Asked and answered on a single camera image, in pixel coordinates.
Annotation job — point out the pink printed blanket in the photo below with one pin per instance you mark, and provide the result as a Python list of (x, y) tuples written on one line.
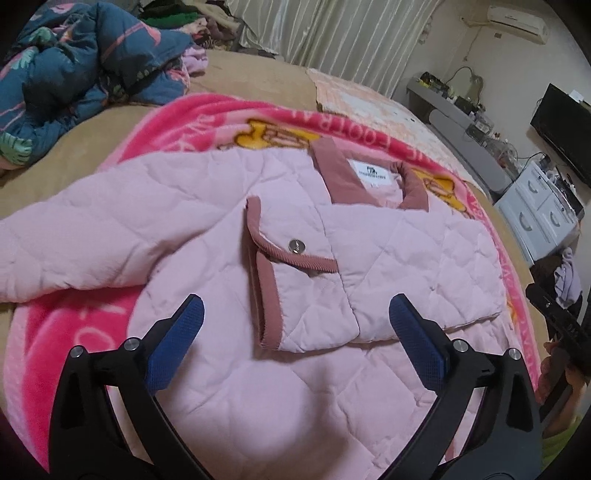
[(184, 124)]

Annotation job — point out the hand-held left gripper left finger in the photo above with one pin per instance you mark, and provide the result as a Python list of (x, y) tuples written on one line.
[(175, 341)]

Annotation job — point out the lilac cloth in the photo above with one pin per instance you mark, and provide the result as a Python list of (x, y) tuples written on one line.
[(194, 60)]

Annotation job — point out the pink quilted jacket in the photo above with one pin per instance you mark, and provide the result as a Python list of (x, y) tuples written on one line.
[(207, 221)]

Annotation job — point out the grey desk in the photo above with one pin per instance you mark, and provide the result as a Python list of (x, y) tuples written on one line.
[(461, 134)]

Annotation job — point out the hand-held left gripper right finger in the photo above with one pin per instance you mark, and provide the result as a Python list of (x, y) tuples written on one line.
[(418, 341)]

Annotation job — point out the white pleated curtain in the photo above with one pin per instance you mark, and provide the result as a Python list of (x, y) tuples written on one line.
[(346, 37)]

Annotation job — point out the purple hanging cloth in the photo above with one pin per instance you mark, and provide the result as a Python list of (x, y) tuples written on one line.
[(568, 281)]

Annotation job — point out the peach floral cloth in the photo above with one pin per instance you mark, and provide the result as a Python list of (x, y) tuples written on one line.
[(360, 97)]

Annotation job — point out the bed with tan sheet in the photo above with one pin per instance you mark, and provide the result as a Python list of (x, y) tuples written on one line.
[(258, 78)]

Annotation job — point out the white drawer cabinet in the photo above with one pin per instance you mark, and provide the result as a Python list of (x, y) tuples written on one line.
[(531, 203)]

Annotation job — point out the black television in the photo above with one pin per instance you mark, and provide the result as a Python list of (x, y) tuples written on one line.
[(563, 124)]

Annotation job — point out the white air conditioner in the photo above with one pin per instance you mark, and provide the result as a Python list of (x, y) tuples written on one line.
[(517, 21)]

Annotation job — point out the person's right hand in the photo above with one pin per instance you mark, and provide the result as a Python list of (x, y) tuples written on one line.
[(547, 374)]

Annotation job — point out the blue floral quilt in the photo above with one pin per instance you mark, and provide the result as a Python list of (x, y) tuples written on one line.
[(60, 69)]

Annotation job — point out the pile of folded clothes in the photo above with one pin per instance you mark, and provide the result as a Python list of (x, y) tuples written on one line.
[(203, 23)]

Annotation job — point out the person's green garment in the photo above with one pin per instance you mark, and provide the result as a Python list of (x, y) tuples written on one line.
[(561, 438)]

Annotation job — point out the clutter of small desk items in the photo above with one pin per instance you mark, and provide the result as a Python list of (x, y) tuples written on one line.
[(480, 122)]

